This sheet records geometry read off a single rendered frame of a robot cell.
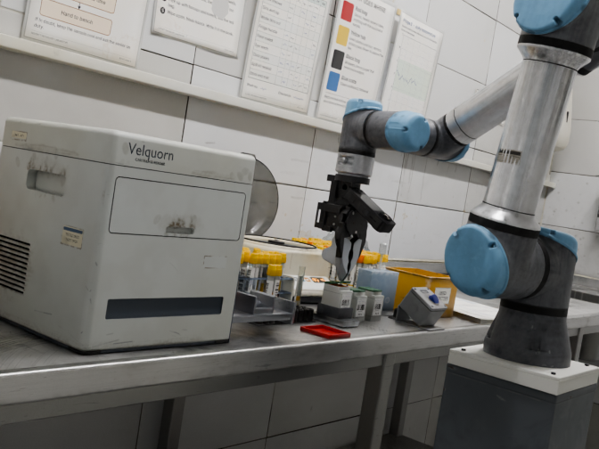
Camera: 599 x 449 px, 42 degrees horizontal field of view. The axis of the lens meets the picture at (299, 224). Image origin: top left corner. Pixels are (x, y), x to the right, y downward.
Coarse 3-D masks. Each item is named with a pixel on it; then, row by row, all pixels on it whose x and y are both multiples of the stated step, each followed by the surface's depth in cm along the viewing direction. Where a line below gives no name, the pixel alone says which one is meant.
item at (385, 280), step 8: (360, 272) 175; (368, 272) 173; (376, 272) 174; (384, 272) 176; (392, 272) 178; (360, 280) 175; (368, 280) 173; (376, 280) 174; (384, 280) 176; (392, 280) 178; (376, 288) 175; (384, 288) 177; (392, 288) 179; (384, 296) 177; (392, 296) 179; (384, 304) 178; (392, 304) 180; (384, 312) 176; (392, 312) 178
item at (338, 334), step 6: (300, 330) 143; (306, 330) 142; (312, 330) 141; (318, 330) 145; (324, 330) 146; (330, 330) 146; (336, 330) 146; (324, 336) 139; (330, 336) 139; (336, 336) 140; (342, 336) 142; (348, 336) 143
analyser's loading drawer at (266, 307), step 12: (240, 300) 131; (252, 300) 129; (264, 300) 134; (276, 300) 139; (288, 300) 137; (240, 312) 129; (252, 312) 129; (264, 312) 131; (276, 312) 135; (288, 312) 137
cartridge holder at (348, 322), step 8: (320, 304) 156; (320, 312) 156; (328, 312) 155; (336, 312) 154; (344, 312) 155; (352, 312) 157; (320, 320) 156; (328, 320) 154; (336, 320) 153; (344, 320) 154; (352, 320) 155
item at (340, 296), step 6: (324, 288) 156; (330, 288) 155; (336, 288) 154; (342, 288) 155; (348, 288) 157; (324, 294) 156; (330, 294) 155; (336, 294) 154; (342, 294) 154; (348, 294) 155; (324, 300) 156; (330, 300) 155; (336, 300) 154; (342, 300) 154; (348, 300) 156; (336, 306) 154; (342, 306) 155; (348, 306) 156
